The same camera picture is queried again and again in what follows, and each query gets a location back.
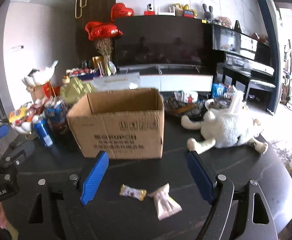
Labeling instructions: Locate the brown cardboard box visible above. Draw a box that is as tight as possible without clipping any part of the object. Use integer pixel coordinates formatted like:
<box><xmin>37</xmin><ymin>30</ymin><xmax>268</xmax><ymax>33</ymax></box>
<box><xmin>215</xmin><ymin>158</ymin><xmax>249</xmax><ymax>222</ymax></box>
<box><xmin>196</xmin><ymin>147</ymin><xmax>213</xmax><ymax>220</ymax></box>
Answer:
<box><xmin>66</xmin><ymin>88</ymin><xmax>164</xmax><ymax>160</ymax></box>

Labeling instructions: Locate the white gold candy wrapper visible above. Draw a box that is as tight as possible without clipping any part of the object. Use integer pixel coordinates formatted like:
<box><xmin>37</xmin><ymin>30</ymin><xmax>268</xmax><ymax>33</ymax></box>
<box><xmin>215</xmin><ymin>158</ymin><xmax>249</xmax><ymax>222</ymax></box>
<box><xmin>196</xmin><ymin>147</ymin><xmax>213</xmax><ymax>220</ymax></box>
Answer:
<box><xmin>119</xmin><ymin>184</ymin><xmax>147</xmax><ymax>201</ymax></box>

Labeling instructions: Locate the white shell bowl with snacks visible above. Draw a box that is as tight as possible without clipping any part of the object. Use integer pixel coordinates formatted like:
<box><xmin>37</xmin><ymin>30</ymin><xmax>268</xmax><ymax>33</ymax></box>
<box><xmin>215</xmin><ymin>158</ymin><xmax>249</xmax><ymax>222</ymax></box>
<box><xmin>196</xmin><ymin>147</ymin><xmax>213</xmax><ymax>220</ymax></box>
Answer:
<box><xmin>8</xmin><ymin>98</ymin><xmax>47</xmax><ymax>135</ymax></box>

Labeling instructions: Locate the large black television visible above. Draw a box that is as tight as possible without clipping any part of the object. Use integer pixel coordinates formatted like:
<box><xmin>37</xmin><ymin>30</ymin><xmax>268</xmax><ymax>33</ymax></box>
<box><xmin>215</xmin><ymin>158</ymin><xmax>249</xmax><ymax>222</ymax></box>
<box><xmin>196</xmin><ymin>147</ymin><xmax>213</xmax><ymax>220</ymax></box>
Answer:
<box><xmin>115</xmin><ymin>16</ymin><xmax>212</xmax><ymax>67</ymax></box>

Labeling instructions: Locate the dark floral snack tray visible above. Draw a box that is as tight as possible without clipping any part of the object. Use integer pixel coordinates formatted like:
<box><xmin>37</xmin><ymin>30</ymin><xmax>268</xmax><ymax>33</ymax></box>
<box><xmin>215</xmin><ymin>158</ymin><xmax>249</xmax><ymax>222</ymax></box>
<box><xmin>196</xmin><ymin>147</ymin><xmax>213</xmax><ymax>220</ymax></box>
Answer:
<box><xmin>162</xmin><ymin>92</ymin><xmax>208</xmax><ymax>119</ymax></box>

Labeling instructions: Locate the dried flower vase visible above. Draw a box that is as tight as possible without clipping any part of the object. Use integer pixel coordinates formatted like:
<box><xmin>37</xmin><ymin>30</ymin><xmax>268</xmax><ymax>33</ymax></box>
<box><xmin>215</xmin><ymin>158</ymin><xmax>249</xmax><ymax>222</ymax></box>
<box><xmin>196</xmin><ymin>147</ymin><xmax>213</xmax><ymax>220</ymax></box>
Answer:
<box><xmin>95</xmin><ymin>38</ymin><xmax>117</xmax><ymax>76</ymax></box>

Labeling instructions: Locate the white pink snack packet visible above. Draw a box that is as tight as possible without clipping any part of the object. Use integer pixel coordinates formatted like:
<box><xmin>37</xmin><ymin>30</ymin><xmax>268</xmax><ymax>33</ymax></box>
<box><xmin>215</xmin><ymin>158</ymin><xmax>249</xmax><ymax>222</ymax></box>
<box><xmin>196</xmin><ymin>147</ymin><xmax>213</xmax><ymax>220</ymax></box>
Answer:
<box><xmin>148</xmin><ymin>183</ymin><xmax>182</xmax><ymax>220</ymax></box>

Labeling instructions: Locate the blue snack bag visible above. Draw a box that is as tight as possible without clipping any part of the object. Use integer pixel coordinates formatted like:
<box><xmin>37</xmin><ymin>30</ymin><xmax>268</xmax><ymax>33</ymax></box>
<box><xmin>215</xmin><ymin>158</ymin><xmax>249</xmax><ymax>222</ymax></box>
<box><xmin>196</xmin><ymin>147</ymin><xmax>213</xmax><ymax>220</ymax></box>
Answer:
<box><xmin>45</xmin><ymin>98</ymin><xmax>68</xmax><ymax>133</ymax></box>

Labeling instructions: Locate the blue soda can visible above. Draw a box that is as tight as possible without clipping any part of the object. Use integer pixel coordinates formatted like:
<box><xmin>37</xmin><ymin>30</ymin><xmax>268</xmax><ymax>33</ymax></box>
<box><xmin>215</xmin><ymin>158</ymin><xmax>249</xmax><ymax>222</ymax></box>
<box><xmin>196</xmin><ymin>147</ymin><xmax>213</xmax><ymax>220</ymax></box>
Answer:
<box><xmin>34</xmin><ymin>117</ymin><xmax>54</xmax><ymax>147</ymax></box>

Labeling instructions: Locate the white tv cabinet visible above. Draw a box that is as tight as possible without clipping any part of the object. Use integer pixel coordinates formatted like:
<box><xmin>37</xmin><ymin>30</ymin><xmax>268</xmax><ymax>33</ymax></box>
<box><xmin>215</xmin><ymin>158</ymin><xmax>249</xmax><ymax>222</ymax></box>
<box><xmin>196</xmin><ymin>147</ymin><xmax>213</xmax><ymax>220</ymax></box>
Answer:
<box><xmin>89</xmin><ymin>73</ymin><xmax>213</xmax><ymax>93</ymax></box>

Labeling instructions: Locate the black upright piano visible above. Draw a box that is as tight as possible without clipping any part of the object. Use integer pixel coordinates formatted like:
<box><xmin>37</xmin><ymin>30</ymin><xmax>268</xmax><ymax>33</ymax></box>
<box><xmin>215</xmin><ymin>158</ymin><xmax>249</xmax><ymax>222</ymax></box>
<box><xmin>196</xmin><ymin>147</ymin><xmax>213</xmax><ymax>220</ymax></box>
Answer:
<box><xmin>211</xmin><ymin>25</ymin><xmax>277</xmax><ymax>100</ymax></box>

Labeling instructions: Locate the red heart balloon lower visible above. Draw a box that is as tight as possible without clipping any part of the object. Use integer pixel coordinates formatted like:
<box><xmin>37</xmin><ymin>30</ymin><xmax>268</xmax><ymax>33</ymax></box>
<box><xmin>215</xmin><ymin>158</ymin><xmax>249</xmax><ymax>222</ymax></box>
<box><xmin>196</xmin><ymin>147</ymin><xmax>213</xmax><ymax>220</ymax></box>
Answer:
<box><xmin>85</xmin><ymin>21</ymin><xmax>123</xmax><ymax>41</ymax></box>

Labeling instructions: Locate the grey bunny doll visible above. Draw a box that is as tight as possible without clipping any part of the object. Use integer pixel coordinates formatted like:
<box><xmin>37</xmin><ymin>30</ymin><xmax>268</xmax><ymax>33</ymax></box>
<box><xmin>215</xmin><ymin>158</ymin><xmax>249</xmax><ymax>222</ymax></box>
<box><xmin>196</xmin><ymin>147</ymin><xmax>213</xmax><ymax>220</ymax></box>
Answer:
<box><xmin>202</xmin><ymin>3</ymin><xmax>214</xmax><ymax>23</ymax></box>

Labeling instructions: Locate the red heart balloon upper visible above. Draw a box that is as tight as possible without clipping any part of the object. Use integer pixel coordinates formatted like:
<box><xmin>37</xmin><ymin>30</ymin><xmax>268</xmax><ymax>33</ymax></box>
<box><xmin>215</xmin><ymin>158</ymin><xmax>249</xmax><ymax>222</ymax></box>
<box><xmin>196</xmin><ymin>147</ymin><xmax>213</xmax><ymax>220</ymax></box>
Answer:
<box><xmin>110</xmin><ymin>3</ymin><xmax>135</xmax><ymax>22</ymax></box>

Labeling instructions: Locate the gold mountain shaped box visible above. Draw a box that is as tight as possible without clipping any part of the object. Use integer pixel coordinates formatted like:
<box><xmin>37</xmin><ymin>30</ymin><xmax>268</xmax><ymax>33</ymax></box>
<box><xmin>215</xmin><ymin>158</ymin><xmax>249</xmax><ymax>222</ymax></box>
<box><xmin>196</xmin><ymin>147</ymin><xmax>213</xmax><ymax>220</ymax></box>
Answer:
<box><xmin>60</xmin><ymin>77</ymin><xmax>97</xmax><ymax>105</ymax></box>

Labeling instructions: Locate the red heart balloon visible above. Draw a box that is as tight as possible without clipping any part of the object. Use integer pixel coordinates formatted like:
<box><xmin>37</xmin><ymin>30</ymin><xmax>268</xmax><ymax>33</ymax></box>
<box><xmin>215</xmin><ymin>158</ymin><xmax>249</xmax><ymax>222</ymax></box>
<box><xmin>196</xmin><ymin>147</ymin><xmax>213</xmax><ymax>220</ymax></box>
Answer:
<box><xmin>110</xmin><ymin>3</ymin><xmax>135</xmax><ymax>22</ymax></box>
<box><xmin>85</xmin><ymin>21</ymin><xmax>123</xmax><ymax>41</ymax></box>

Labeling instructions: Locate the white plush sheep toy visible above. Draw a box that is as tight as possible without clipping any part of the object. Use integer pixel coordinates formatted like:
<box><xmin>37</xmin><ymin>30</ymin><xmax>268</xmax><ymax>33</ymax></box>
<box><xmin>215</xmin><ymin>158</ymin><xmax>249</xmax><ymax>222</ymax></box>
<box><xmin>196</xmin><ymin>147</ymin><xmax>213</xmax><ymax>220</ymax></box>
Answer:
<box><xmin>180</xmin><ymin>104</ymin><xmax>269</xmax><ymax>155</ymax></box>

